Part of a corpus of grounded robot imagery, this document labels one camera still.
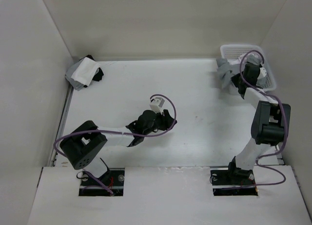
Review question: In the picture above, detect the white plastic basket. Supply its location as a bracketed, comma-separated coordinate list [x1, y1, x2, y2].
[220, 44, 276, 91]

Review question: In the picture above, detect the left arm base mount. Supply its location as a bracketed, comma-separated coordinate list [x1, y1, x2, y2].
[77, 168, 125, 197]

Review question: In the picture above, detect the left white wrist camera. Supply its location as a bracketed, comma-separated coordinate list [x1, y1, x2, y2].
[149, 97, 165, 113]

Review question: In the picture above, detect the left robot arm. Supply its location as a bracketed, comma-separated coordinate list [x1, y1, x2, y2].
[59, 109, 177, 186]

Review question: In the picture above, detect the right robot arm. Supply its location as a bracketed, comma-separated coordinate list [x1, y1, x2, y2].
[226, 62, 291, 188]

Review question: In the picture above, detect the white tank top in basket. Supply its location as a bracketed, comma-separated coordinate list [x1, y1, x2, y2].
[229, 54, 247, 65]

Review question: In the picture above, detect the grey tank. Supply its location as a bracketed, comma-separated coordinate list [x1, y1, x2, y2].
[65, 61, 84, 91]
[216, 53, 265, 89]

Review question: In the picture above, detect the folded white tank top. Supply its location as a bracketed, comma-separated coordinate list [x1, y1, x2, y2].
[72, 57, 100, 86]

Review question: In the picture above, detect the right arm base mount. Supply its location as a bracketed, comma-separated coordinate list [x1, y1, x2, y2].
[210, 169, 258, 196]

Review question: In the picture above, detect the folded grey tank top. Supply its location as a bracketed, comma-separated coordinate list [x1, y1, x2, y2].
[65, 61, 84, 91]

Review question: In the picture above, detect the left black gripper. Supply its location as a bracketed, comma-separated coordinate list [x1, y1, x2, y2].
[143, 108, 176, 136]

